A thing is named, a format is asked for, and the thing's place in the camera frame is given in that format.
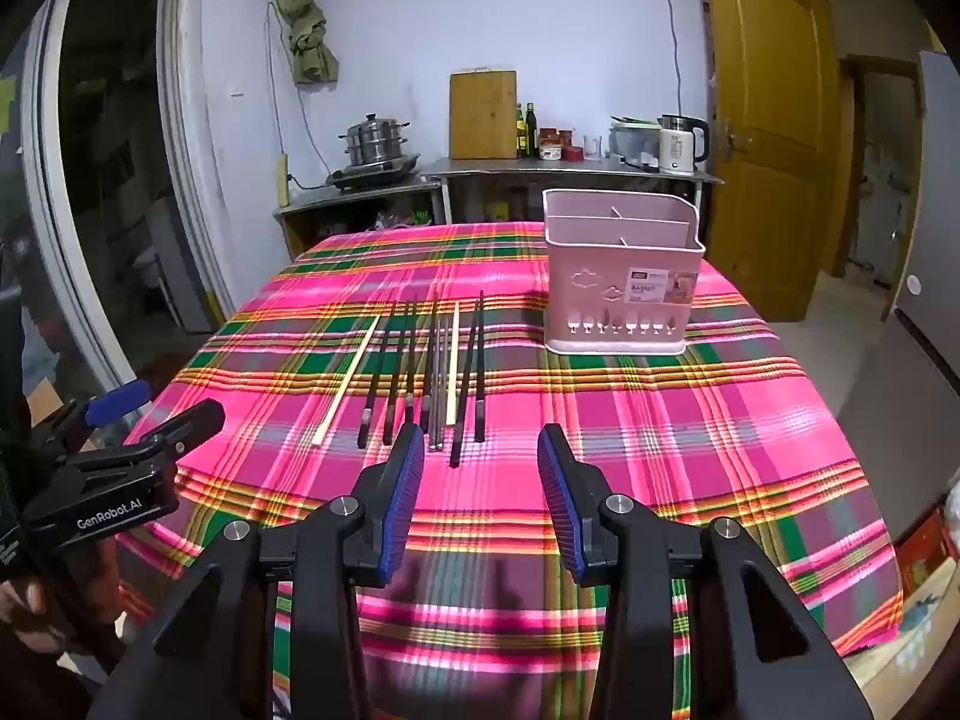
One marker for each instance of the pink plaid tablecloth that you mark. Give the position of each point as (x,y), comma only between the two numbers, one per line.
(637,405)

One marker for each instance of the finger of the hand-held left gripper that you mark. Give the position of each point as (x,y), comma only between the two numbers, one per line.
(120,396)
(187,420)

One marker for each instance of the white framed glass door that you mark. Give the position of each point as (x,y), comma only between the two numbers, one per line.
(45,127)

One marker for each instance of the hanging green cloth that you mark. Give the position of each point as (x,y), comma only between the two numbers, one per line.
(304,22)

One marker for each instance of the dark oil bottle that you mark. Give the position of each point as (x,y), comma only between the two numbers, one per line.
(520,136)
(531,133)

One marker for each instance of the red cardboard box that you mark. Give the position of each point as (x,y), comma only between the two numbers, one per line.
(926,562)

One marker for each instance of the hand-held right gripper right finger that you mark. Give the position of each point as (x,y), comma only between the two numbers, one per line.
(561,510)

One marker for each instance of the white electric kettle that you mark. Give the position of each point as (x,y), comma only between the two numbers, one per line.
(679,146)

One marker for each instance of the low steel shelf table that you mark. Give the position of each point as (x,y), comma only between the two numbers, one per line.
(352,200)

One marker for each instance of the row of mixed chopsticks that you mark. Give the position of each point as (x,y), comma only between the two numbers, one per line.
(479,390)

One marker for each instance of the tall steel counter table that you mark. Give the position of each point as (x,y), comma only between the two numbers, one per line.
(570,172)

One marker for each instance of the silver refrigerator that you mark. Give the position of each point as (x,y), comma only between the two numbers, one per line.
(930,202)

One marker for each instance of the clear drinking glass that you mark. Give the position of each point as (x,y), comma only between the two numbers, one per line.
(592,148)

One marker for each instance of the wooden cutting board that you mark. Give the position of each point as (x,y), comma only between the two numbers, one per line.
(484,114)

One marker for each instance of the yellow power strip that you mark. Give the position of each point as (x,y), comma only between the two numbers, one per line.
(283,176)

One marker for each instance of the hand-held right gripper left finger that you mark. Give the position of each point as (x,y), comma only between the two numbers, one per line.
(401,510)

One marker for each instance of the person's left hand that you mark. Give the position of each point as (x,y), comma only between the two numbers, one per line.
(26,600)

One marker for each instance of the grey kitchen appliance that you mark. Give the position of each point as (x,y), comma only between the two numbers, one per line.
(634,144)

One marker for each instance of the yellow wooden door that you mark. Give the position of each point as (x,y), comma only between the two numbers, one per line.
(765,127)

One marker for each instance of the induction cooktop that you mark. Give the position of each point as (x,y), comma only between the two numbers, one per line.
(375,174)

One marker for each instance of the pink plastic utensil basket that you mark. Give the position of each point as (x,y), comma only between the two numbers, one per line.
(622,270)

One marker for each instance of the red lidded jar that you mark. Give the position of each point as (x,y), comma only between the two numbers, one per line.
(566,139)
(548,144)

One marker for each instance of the steel steamer pot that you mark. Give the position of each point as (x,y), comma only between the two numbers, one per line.
(373,139)

